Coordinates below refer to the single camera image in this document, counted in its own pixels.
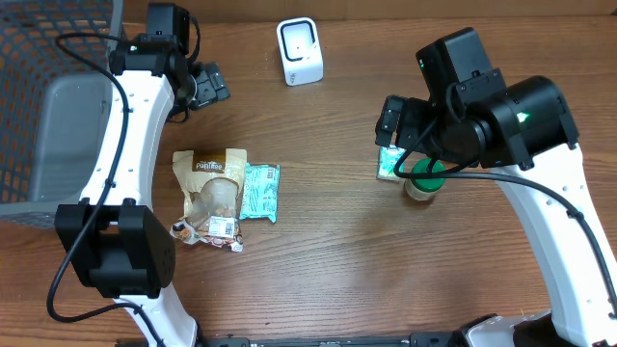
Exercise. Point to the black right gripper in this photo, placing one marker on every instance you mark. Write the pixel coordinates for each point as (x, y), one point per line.
(392, 121)

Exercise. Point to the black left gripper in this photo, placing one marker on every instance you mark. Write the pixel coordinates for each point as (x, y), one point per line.
(213, 83)

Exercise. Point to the teal Kleenex tissue pack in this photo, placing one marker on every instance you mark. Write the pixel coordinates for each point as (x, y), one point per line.
(388, 157)

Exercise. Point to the green lidded jar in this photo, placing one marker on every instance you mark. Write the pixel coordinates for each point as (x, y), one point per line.
(423, 189)

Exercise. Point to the brown snack packet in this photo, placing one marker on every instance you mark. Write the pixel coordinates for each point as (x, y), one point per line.
(212, 183)

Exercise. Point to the teal snack bar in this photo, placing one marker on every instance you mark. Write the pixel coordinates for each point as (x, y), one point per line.
(261, 192)

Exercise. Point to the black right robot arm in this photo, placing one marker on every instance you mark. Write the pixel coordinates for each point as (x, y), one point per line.
(524, 138)

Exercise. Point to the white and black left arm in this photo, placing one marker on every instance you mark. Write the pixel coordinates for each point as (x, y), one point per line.
(113, 241)

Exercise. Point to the white barcode scanner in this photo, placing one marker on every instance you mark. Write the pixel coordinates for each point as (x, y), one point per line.
(300, 49)

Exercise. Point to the dark grey mesh basket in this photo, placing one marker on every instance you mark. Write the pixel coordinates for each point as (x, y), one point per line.
(54, 108)

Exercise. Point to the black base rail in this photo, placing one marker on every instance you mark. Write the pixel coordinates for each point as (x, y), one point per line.
(337, 342)

